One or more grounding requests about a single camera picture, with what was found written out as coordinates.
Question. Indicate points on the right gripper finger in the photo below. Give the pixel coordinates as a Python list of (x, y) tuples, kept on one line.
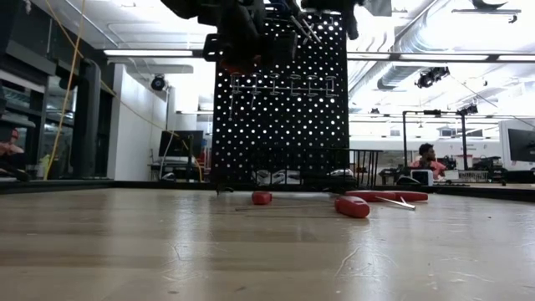
[(352, 25)]

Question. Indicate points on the black metal pegboard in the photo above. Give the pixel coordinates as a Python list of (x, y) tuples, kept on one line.
[(284, 134)]

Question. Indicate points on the ceiling light strip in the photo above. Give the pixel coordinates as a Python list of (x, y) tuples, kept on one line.
[(146, 53), (439, 57)]

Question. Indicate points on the black monitor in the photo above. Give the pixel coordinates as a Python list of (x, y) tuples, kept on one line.
[(522, 145), (179, 144)]

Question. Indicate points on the dark office desk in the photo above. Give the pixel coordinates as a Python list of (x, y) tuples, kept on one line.
[(175, 167)]

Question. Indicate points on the person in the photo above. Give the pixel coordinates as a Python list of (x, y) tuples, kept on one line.
[(10, 146), (426, 152)]

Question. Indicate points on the black pipe stand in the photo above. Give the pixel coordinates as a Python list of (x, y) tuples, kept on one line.
[(464, 138)]

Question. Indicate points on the white box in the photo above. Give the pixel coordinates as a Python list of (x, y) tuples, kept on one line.
[(422, 177)]

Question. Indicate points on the dark shelving unit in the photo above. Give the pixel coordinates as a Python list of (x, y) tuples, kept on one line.
[(25, 62)]

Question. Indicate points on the silver ceiling duct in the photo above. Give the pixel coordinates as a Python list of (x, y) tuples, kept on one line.
[(397, 75)]

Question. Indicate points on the round black camera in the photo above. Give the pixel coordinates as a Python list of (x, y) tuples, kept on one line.
[(159, 83)]

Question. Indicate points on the black ceiling camera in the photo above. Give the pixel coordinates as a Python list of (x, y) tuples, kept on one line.
[(432, 76)]

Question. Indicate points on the black stand-mounted camera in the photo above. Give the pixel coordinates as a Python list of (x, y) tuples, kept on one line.
[(468, 110)]

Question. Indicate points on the black aluminium table frame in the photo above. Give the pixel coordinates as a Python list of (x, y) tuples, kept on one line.
[(146, 184)]

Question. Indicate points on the black post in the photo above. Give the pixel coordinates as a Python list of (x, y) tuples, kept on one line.
[(85, 121)]

